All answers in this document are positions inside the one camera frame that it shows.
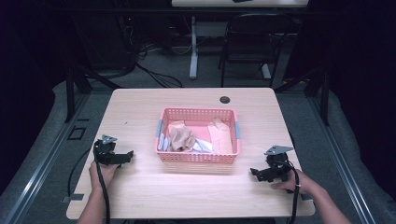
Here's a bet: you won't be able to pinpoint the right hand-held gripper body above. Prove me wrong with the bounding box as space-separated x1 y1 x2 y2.
261 145 295 184

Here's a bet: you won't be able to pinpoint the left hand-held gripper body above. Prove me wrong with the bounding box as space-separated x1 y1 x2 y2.
92 133 129 166

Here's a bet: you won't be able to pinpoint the person's left hand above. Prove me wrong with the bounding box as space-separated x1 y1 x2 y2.
88 161 121 194

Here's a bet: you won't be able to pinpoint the person's right hand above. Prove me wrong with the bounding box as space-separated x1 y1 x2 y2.
270 169 316 196

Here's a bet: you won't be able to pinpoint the white sock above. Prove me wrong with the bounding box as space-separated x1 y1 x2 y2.
157 135 170 152
190 138 215 154

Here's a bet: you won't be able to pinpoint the peach sock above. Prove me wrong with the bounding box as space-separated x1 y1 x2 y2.
206 117 234 155

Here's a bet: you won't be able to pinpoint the tan sock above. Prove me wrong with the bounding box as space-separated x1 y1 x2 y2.
167 119 197 153

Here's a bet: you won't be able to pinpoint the grey tape strip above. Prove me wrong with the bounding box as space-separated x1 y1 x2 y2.
61 192 85 203

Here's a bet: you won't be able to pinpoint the pink plastic basket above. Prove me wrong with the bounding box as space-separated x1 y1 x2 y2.
154 106 242 165

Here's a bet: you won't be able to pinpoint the black metal stand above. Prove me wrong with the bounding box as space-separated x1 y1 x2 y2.
273 66 332 127
63 63 123 124

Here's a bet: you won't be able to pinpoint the black chair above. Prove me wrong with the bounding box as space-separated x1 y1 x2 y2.
218 12 294 89

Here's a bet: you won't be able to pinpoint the white background desk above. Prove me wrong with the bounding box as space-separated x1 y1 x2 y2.
170 0 310 80

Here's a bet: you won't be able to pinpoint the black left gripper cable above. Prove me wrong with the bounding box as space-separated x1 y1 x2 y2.
92 139 112 224

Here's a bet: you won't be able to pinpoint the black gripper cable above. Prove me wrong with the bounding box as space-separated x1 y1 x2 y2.
274 160 301 224
92 139 112 224

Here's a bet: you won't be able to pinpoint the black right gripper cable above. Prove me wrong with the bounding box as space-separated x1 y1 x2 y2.
274 160 301 224

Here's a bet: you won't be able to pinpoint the aluminium floor rail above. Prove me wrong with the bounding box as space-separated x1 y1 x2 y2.
0 92 92 224
306 92 379 224

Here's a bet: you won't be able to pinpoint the black floor cables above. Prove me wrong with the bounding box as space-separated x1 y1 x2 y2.
132 41 185 90

